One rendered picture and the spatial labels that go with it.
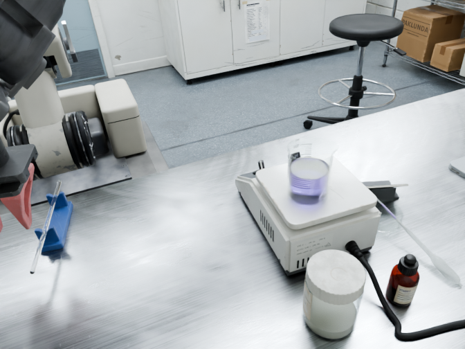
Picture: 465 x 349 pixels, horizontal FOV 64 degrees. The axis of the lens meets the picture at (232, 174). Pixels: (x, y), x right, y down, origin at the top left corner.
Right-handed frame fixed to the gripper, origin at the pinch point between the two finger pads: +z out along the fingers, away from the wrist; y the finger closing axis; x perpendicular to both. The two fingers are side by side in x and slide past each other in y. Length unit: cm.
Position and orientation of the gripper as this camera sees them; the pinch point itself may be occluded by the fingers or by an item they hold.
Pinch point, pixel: (12, 223)
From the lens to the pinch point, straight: 55.2
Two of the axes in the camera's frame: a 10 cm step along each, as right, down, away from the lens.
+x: -1.8, -5.8, 8.0
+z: 0.4, 8.1, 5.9
